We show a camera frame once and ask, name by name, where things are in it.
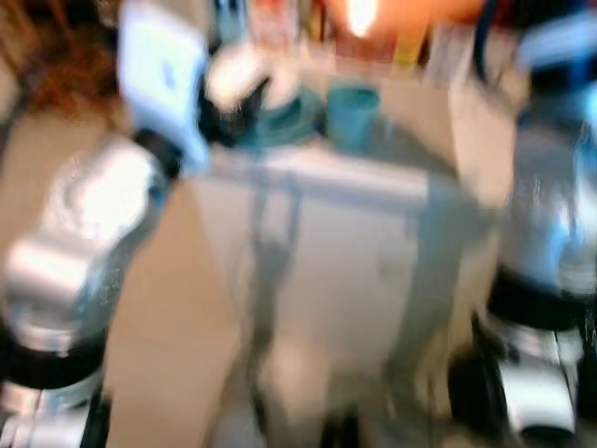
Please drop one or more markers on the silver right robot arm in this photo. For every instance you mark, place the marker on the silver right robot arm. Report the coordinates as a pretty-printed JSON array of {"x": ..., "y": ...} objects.
[{"x": 550, "y": 215}]

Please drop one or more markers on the teal cup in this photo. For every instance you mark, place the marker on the teal cup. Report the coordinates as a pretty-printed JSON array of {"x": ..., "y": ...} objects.
[{"x": 353, "y": 117}]

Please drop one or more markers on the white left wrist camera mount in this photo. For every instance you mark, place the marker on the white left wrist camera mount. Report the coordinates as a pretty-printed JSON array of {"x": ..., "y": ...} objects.
[{"x": 163, "y": 75}]

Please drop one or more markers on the teal plate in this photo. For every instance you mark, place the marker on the teal plate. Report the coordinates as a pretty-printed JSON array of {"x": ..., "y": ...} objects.
[{"x": 289, "y": 129}]

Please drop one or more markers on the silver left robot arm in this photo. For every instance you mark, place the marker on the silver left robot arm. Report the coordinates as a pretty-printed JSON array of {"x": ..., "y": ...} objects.
[{"x": 75, "y": 243}]

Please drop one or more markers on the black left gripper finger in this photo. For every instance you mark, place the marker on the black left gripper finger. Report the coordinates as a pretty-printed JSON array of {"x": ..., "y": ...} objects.
[{"x": 254, "y": 101}]

